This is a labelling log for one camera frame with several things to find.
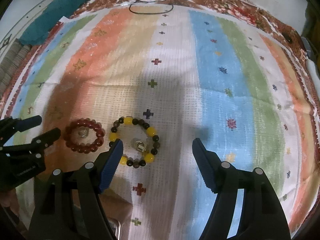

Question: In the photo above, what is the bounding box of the dark red bead bracelet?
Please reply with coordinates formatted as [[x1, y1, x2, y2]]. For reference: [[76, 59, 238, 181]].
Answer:
[[63, 118, 105, 155]]

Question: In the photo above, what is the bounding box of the yellow and brown bead bracelet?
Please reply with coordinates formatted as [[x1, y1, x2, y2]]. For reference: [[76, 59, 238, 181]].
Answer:
[[108, 116, 160, 169]]

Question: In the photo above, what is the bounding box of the jewelry storage box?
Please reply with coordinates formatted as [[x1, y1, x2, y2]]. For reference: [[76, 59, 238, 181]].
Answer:
[[99, 194, 133, 239]]

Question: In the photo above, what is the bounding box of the striped beige cushion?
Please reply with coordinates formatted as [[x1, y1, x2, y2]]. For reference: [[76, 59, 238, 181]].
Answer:
[[0, 39, 32, 96]]

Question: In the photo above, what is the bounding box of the teal cloth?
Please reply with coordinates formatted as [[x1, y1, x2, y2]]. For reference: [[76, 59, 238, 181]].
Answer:
[[19, 0, 87, 46]]

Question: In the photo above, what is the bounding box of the colourful striped blanket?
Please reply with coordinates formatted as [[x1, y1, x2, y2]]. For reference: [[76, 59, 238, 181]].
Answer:
[[1, 0, 319, 239]]

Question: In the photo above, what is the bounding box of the white pillow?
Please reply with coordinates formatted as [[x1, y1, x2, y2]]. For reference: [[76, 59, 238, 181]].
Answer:
[[307, 59, 319, 82]]

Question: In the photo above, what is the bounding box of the gold square ring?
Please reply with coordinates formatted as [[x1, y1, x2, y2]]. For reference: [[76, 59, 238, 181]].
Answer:
[[132, 138, 148, 153]]

